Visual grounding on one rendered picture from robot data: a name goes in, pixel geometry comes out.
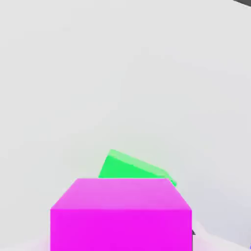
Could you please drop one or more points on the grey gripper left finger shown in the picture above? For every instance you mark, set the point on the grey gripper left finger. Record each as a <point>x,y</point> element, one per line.
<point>37,246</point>

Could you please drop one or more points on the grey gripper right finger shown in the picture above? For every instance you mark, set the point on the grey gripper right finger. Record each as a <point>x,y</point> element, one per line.
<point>205,241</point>

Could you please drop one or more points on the small magenta cube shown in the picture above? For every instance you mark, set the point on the small magenta cube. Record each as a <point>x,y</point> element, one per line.
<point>120,225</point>

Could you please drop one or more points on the small green cube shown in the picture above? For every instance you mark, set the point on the small green cube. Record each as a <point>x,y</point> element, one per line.
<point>125,167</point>

